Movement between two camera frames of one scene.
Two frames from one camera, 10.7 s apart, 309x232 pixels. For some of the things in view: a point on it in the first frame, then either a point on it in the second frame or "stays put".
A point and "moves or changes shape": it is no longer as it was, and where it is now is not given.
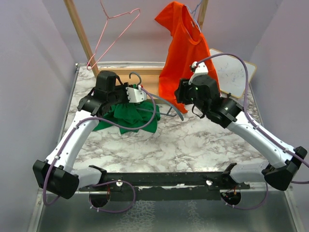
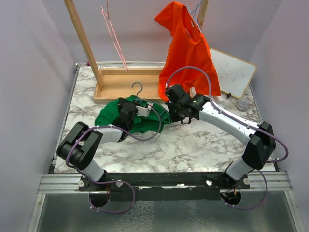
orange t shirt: [186, 47] stays put
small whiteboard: [231, 73] stays put
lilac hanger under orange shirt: [194, 13] stays put
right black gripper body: [187, 94] -> [175, 111]
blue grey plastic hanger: [168, 113] -> [145, 100]
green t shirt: [131, 114] moves or changes shape
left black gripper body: [120, 95] -> [132, 125]
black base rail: [166, 186] stays put
